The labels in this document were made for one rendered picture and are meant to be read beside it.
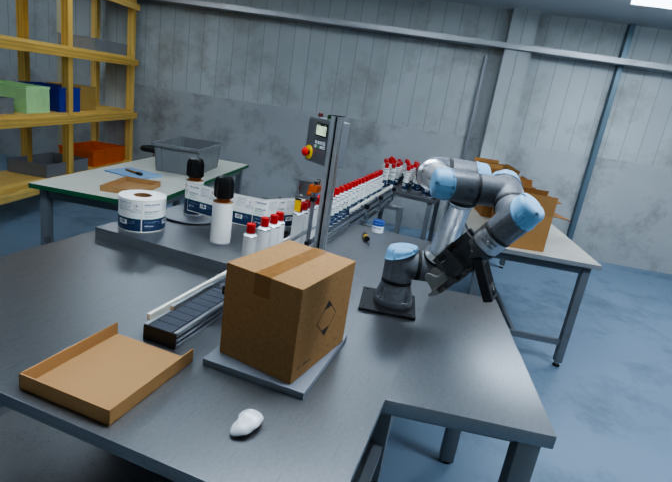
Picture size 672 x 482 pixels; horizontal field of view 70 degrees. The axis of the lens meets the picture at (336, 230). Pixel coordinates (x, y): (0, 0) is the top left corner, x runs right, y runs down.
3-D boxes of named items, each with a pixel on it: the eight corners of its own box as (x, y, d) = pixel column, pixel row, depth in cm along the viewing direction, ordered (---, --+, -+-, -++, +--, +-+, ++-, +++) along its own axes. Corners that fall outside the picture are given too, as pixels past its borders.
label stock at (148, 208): (119, 218, 223) (120, 188, 219) (164, 220, 230) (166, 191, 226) (116, 231, 205) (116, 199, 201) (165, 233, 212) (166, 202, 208)
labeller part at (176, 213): (185, 204, 262) (185, 202, 262) (235, 216, 253) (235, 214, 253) (146, 215, 234) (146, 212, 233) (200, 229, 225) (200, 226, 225)
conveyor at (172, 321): (335, 222, 289) (336, 215, 288) (348, 225, 286) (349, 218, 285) (146, 336, 137) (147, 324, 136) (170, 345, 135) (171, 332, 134)
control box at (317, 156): (321, 160, 217) (327, 117, 211) (343, 168, 204) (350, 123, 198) (302, 159, 211) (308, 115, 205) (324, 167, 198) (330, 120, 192)
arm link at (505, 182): (479, 162, 117) (485, 189, 108) (524, 169, 117) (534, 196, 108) (469, 188, 122) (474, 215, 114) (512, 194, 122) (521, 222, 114)
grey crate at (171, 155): (179, 160, 428) (181, 136, 422) (223, 167, 426) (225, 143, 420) (148, 170, 370) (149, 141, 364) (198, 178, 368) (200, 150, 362)
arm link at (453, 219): (411, 264, 191) (448, 149, 154) (448, 269, 191) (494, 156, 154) (412, 286, 182) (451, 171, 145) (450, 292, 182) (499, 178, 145)
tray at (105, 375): (116, 334, 138) (116, 321, 137) (192, 361, 131) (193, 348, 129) (19, 388, 110) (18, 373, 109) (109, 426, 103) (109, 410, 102)
